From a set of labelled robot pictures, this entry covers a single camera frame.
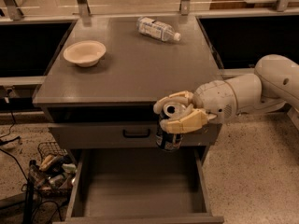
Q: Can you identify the clear plastic water bottle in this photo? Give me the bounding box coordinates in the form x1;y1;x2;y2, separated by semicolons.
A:
136;17;181;42

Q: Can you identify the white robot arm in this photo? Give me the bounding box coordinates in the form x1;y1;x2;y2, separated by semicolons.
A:
153;54;299;133

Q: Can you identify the grey top drawer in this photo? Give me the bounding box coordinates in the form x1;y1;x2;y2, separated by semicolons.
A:
48;119;223;150

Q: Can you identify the black wire basket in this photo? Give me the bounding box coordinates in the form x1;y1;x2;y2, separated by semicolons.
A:
29;142;77;197

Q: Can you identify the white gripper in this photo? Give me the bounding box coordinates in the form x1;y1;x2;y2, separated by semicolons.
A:
153;80;237;134

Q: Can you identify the grey drawer cabinet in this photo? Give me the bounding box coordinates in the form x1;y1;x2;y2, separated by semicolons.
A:
32;14;233;224

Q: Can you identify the black drawer handle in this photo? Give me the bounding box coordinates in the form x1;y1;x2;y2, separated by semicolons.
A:
122;129;150;139

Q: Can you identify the black floor cable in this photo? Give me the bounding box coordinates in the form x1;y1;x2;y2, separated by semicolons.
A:
0;87;68;224

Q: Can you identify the blue pepsi can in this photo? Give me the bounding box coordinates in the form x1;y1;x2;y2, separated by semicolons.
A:
156;103;186;152

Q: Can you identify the grey open middle drawer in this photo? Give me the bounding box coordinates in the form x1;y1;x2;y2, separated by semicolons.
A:
55;148;224;224

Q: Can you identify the white paper bowl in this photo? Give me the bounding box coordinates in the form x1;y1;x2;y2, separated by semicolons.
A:
64;40;107;67

